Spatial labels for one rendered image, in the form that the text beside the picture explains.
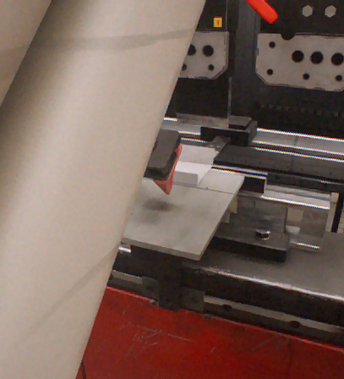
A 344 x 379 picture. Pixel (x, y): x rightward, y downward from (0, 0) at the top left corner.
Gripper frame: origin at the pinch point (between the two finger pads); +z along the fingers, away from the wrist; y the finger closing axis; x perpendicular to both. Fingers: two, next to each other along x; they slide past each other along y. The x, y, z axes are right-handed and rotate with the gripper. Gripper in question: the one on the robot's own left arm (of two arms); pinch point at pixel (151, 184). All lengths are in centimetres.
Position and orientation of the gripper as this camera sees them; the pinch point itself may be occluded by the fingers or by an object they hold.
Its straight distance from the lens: 57.7
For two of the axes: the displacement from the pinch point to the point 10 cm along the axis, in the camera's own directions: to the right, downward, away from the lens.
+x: -3.3, 8.0, -5.1
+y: -9.3, -1.8, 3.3
